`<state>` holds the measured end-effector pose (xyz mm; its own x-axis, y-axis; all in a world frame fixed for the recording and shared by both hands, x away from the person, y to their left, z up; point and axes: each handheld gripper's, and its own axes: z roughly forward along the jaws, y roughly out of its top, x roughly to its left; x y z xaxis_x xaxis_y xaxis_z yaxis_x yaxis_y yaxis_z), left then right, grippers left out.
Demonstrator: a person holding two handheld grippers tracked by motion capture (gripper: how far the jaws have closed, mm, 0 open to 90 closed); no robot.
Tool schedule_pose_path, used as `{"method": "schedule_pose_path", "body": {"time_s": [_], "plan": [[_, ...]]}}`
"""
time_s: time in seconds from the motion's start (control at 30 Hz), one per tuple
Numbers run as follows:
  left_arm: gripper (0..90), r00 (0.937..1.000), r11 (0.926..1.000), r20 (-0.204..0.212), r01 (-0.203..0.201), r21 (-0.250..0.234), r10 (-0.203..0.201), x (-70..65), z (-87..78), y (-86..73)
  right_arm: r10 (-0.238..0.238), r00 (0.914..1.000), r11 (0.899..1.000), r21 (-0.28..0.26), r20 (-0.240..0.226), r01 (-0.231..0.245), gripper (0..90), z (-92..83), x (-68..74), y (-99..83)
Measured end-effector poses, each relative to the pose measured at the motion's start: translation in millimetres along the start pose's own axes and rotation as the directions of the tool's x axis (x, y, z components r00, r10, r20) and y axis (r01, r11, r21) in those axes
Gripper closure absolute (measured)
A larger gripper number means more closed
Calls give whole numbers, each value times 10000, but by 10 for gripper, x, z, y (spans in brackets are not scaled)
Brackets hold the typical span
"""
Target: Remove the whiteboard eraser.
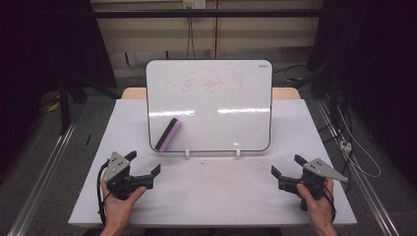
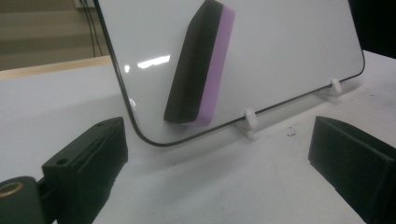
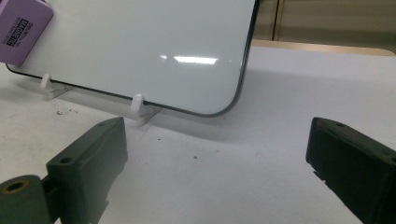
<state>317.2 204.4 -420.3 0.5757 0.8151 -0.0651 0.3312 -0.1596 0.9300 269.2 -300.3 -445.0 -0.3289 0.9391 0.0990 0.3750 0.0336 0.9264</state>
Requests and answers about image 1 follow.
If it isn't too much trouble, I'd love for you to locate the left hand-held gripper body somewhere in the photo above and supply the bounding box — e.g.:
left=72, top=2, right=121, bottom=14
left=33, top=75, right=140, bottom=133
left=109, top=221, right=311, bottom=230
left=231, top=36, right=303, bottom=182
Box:
left=103, top=150, right=155, bottom=202

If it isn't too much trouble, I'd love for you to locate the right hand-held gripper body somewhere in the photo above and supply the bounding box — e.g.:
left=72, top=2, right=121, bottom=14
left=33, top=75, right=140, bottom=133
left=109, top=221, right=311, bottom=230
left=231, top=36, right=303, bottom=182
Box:
left=277, top=157, right=349, bottom=211

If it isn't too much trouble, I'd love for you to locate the black and purple eraser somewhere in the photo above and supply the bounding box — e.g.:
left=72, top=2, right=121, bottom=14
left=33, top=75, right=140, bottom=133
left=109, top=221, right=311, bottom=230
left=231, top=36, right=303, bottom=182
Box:
left=154, top=117, right=182, bottom=153

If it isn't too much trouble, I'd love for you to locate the white whiteboard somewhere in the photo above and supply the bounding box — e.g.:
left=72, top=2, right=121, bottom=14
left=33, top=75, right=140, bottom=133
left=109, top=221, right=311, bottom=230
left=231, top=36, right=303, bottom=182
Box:
left=145, top=59, right=273, bottom=153

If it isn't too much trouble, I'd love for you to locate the person's left hand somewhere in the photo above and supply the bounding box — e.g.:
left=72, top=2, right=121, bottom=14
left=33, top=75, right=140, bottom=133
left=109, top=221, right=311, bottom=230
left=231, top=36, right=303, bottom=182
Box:
left=100, top=179, right=148, bottom=228

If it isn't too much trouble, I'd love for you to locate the person's right hand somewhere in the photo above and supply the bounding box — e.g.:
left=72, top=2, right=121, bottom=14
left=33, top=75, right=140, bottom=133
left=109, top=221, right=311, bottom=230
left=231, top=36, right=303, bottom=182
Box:
left=296, top=178, right=336, bottom=229

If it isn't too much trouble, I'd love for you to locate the black metal stand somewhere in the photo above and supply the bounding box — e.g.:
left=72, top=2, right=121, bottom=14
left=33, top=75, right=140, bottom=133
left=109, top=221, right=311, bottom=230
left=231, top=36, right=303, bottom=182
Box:
left=58, top=74, right=88, bottom=136

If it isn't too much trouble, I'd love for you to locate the thin yellow vertical pipe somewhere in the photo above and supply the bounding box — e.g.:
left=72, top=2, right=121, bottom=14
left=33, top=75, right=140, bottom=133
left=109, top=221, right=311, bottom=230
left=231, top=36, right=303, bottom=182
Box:
left=213, top=0, right=219, bottom=60

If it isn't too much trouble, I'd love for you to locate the black horizontal metal bar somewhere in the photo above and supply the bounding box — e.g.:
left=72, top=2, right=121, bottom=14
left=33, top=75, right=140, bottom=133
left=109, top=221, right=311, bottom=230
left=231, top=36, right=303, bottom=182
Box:
left=91, top=8, right=328, bottom=20

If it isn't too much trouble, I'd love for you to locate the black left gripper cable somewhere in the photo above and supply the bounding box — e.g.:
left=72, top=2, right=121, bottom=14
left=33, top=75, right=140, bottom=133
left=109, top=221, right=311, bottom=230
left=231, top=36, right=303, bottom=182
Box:
left=95, top=159, right=110, bottom=227

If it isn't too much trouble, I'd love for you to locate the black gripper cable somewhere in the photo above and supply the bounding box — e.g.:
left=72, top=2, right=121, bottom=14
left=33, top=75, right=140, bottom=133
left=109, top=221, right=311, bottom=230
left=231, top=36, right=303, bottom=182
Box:
left=323, top=187, right=337, bottom=224
left=95, top=159, right=110, bottom=227

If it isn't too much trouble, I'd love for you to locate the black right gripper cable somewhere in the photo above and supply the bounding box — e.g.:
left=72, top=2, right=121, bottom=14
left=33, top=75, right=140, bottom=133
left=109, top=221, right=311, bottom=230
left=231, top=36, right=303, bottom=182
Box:
left=323, top=187, right=337, bottom=224

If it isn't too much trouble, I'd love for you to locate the black floor cable bundle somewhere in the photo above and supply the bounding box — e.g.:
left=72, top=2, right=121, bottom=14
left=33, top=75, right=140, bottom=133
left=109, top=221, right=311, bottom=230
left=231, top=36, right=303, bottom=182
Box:
left=323, top=94, right=352, bottom=146

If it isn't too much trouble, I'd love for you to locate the aluminium floor rail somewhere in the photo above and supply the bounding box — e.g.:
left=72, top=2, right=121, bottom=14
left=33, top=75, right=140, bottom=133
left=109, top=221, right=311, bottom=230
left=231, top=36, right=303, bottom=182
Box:
left=315, top=98, right=400, bottom=236
left=7, top=120, right=79, bottom=236

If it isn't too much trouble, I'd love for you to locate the white floor cable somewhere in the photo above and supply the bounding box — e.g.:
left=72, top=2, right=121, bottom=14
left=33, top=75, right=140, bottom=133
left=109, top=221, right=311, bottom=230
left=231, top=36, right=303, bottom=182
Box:
left=336, top=105, right=383, bottom=179

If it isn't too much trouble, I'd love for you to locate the black hanging cable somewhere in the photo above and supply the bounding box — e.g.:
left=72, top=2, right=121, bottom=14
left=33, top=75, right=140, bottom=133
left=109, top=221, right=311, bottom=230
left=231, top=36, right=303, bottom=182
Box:
left=186, top=16, right=197, bottom=60

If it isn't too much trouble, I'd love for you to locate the white wall socket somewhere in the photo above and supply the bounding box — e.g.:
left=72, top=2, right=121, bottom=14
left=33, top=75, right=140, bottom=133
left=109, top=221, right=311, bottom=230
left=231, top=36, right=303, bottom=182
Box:
left=182, top=0, right=208, bottom=10

